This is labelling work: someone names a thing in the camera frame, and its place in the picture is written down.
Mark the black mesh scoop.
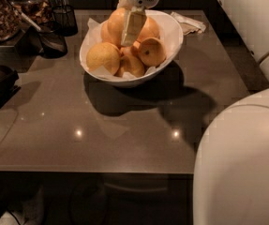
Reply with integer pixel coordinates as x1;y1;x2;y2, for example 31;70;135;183
37;21;67;58

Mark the back left orange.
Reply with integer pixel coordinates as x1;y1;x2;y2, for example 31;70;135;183
100;22;112;42

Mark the metal tray stand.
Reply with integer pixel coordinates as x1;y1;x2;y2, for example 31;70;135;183
0;28;42;73

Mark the front centre orange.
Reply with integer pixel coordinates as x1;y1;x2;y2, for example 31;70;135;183
116;46;145;78

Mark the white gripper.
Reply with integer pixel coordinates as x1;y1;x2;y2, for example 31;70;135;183
117;0;159;47

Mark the black mesh cup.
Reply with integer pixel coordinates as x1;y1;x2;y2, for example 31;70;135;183
52;5;78;37

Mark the small glass snack jar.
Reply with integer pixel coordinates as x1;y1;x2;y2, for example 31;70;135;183
10;0;53;24

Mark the white oval bowl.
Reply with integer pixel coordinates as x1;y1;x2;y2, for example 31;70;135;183
80;10;184;88

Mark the front left orange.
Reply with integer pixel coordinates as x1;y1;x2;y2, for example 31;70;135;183
86;42;121;75

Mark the large orange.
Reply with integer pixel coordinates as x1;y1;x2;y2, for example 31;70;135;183
107;7;126;47

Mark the folded paper napkin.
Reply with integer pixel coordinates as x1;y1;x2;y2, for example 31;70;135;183
171;11;206;36

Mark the right front orange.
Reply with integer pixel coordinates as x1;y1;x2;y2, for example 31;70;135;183
138;37;166;67

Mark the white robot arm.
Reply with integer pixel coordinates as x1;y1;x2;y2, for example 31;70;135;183
193;0;269;225

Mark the back right orange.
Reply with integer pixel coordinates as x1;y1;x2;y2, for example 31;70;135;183
137;17;160;42

